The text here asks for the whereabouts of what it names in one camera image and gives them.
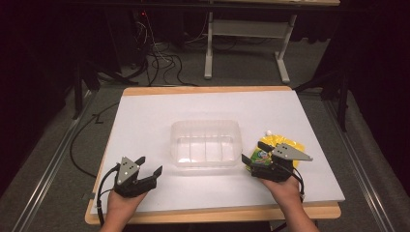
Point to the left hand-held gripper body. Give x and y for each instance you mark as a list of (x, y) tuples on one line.
[(129, 179)]

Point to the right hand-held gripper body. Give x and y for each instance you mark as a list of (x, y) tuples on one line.
[(281, 162)]

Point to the yellow snack packet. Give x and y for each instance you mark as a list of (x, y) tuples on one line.
[(274, 148)]

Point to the clear plastic container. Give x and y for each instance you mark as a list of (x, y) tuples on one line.
[(206, 143)]

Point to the person's left hand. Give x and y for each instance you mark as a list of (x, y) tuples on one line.
[(121, 203)]

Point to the person's right hand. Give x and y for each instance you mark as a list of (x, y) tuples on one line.
[(283, 190)]

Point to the white board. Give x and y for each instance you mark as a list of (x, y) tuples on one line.
[(212, 109)]

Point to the wooden table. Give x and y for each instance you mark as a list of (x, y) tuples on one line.
[(206, 89)]

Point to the black stand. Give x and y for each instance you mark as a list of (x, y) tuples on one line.
[(80, 87), (338, 93)]

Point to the metal floor rail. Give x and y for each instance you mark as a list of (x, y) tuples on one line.
[(48, 174), (357, 167)]

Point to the white metal desk frame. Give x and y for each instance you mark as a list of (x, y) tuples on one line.
[(248, 29)]

